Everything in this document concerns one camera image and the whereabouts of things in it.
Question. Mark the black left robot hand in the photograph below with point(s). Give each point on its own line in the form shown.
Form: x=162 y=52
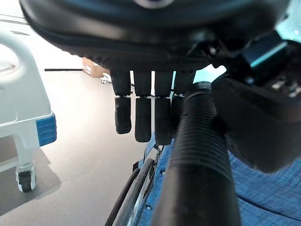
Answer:
x=145 y=35

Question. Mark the white hospital bed, blue bumper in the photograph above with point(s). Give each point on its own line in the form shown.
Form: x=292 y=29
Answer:
x=23 y=106

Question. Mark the white bed caster wheel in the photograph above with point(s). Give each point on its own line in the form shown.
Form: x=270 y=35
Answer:
x=25 y=180

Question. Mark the small white wheeled foot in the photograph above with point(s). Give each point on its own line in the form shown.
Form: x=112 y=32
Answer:
x=105 y=79

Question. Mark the brown cardboard box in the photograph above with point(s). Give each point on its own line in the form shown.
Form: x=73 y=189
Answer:
x=92 y=70

